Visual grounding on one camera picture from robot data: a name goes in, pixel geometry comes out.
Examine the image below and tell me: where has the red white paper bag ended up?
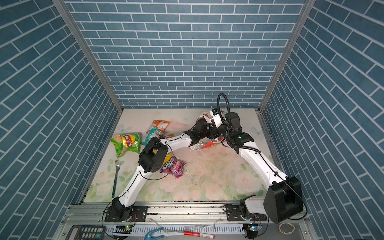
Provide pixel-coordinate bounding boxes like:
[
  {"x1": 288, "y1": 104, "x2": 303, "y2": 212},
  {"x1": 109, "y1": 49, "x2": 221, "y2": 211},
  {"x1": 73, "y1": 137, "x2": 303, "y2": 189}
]
[{"x1": 188, "y1": 110, "x2": 225, "y2": 150}]

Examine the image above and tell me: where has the fruit candy bag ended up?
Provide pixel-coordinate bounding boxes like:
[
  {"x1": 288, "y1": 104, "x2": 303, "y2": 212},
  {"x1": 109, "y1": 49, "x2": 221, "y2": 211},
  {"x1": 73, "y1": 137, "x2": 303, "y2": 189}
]
[{"x1": 163, "y1": 134, "x2": 174, "y2": 139}]

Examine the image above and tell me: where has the purple berries candy bag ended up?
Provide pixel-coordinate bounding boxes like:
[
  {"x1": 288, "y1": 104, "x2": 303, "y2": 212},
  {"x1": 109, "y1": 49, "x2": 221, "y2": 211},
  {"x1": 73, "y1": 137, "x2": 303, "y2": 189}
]
[{"x1": 161, "y1": 156, "x2": 186, "y2": 179}]

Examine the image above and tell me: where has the teal candy bag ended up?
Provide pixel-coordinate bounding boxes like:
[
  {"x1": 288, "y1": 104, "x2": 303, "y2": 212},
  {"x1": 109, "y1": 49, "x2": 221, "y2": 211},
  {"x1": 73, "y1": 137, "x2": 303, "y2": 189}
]
[{"x1": 141, "y1": 127, "x2": 164, "y2": 146}]

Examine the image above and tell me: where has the green chips bag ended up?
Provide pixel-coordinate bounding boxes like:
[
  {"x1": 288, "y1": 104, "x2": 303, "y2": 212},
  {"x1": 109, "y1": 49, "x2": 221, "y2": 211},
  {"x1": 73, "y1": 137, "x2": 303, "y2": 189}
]
[{"x1": 110, "y1": 133, "x2": 142, "y2": 158}]

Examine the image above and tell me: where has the yellow chips bag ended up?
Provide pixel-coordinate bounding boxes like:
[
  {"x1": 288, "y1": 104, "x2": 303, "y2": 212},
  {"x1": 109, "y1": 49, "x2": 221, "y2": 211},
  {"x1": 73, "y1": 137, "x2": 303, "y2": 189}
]
[{"x1": 153, "y1": 150, "x2": 173, "y2": 167}]

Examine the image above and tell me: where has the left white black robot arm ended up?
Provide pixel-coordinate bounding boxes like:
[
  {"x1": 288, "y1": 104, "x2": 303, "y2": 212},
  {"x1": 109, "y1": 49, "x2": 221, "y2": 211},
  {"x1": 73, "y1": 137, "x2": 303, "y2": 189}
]
[{"x1": 111, "y1": 127, "x2": 221, "y2": 221}]

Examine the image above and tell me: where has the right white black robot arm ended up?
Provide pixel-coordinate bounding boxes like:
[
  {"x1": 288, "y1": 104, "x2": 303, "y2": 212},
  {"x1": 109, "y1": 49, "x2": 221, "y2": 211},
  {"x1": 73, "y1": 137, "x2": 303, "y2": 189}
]
[{"x1": 222, "y1": 112, "x2": 306, "y2": 224}]

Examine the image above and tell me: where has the metal fork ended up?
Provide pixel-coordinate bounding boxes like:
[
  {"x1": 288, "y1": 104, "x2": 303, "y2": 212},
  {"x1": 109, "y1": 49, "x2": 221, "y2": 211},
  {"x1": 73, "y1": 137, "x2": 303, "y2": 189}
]
[{"x1": 112, "y1": 160, "x2": 121, "y2": 199}]

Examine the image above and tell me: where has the red marker pen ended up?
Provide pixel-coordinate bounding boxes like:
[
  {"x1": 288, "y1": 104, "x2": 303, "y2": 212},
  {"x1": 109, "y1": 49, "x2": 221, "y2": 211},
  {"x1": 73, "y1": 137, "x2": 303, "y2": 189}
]
[{"x1": 183, "y1": 231, "x2": 215, "y2": 239}]

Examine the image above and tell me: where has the black calculator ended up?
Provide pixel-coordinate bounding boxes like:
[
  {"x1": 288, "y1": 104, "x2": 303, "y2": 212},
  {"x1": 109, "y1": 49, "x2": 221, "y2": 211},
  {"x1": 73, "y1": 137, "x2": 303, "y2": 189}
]
[{"x1": 66, "y1": 225, "x2": 106, "y2": 240}]

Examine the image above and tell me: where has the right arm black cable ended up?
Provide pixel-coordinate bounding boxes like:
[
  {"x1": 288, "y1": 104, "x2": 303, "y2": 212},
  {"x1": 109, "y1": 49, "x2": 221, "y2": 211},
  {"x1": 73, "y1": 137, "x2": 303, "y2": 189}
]
[{"x1": 216, "y1": 92, "x2": 309, "y2": 221}]

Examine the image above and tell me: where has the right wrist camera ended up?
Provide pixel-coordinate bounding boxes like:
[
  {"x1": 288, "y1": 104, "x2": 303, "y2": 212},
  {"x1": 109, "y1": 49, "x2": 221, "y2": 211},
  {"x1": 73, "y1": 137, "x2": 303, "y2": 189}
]
[{"x1": 210, "y1": 108, "x2": 223, "y2": 128}]

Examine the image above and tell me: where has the aluminium rail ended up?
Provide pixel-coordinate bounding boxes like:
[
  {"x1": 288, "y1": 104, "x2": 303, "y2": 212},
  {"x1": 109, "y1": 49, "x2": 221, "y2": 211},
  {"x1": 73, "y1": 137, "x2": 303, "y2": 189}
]
[{"x1": 61, "y1": 201, "x2": 273, "y2": 226}]

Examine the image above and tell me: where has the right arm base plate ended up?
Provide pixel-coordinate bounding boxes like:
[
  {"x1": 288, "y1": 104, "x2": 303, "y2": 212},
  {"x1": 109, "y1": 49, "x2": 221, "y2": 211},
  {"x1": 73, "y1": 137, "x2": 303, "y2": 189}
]
[{"x1": 222, "y1": 204, "x2": 267, "y2": 222}]

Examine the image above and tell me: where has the white cable duct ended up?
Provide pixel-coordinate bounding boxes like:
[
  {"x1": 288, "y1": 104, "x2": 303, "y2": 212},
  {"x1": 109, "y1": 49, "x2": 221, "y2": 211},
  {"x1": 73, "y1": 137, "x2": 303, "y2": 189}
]
[{"x1": 105, "y1": 224, "x2": 245, "y2": 237}]

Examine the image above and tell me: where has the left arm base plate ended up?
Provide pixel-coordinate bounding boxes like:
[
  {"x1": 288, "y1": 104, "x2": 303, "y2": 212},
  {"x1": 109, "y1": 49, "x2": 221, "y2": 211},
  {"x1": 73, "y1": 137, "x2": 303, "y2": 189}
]
[{"x1": 104, "y1": 206, "x2": 149, "y2": 223}]

